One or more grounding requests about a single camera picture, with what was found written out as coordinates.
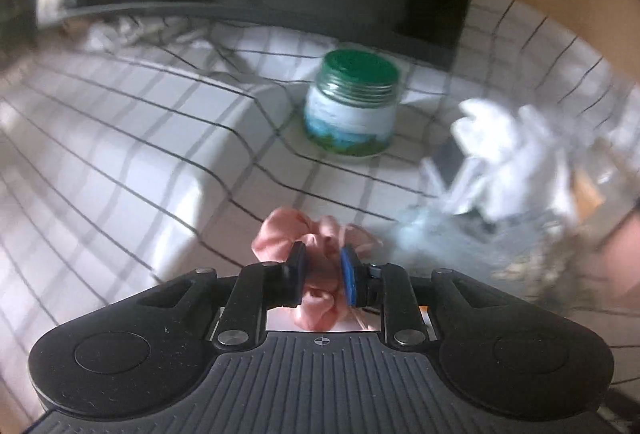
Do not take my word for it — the pink scrunchie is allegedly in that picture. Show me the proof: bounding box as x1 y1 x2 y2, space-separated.
251 208 383 331

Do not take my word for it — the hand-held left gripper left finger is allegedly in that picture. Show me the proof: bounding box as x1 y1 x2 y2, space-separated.
136 241 307 349

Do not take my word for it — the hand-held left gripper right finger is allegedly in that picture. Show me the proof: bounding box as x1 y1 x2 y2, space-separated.
340 247 503 347

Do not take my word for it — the person's right forearm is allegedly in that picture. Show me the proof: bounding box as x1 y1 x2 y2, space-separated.
590 199 640 297

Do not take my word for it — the white checked cloth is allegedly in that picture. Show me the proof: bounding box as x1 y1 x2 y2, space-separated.
0 0 640 415

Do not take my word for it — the green lid glass jar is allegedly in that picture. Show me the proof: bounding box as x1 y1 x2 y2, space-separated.
303 49 402 158

